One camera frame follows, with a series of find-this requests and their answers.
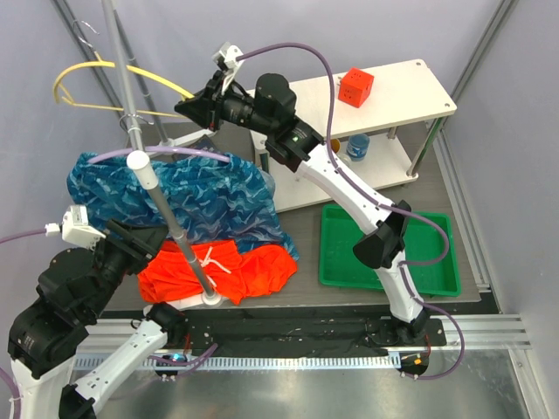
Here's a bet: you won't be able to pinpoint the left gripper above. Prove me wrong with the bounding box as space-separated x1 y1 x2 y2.
84 215 171 317

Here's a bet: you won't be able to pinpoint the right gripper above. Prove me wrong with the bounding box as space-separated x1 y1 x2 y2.
174 72 273 138

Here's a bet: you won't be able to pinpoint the orange shorts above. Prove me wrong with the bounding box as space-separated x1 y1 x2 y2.
137 240 298 305

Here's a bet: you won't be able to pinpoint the yellow clothes hanger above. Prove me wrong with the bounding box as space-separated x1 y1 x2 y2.
52 51 197 119

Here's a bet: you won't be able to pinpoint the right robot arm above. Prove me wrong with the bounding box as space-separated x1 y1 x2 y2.
175 71 429 345

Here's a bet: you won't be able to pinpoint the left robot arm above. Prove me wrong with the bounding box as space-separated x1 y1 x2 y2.
8 219 187 418

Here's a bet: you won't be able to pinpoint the purple clothes hanger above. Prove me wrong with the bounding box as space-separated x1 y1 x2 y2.
88 146 230 164

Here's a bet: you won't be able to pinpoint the blue patterned shorts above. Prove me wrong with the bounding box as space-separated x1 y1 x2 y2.
66 153 299 259

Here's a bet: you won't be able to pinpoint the dark blue book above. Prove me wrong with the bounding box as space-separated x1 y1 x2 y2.
190 135 222 154

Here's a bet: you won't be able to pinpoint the grey clothes rack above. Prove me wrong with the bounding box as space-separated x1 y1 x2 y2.
100 0 228 310

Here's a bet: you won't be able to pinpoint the red cube power socket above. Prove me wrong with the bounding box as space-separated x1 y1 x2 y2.
338 67 375 108

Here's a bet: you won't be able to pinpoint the blue cup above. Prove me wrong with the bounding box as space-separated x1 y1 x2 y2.
346 134 370 161

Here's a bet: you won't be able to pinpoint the white two-tier shelf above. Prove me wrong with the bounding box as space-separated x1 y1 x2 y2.
269 58 457 213

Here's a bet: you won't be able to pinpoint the green plastic tray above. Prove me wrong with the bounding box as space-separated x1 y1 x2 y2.
318 203 463 298

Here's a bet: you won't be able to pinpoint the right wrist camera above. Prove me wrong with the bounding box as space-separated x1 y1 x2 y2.
212 42 244 95

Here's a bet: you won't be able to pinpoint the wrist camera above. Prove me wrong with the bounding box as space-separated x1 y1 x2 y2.
212 42 244 95
44 204 107 250

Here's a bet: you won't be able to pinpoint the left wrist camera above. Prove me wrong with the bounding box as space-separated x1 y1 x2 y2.
44 204 107 250

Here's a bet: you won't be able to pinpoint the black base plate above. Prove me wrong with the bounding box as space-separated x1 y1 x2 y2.
166 307 447 354

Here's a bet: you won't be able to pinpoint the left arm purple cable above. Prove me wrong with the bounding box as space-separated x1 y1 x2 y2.
0 226 219 416

